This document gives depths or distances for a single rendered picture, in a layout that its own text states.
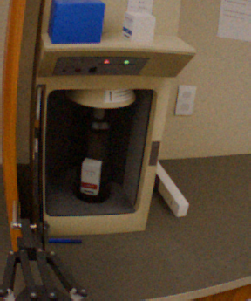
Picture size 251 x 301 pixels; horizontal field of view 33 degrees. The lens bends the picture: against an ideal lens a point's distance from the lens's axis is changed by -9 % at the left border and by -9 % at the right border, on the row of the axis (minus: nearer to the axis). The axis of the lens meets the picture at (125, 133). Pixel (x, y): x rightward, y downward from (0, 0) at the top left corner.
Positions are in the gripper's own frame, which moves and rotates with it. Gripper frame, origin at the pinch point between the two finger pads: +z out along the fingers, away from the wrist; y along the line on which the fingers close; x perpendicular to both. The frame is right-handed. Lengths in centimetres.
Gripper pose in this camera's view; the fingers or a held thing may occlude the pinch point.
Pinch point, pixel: (28, 239)
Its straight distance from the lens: 64.5
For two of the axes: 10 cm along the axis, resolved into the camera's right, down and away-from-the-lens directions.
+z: -2.8, -4.5, 8.5
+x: -1.2, 8.9, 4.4
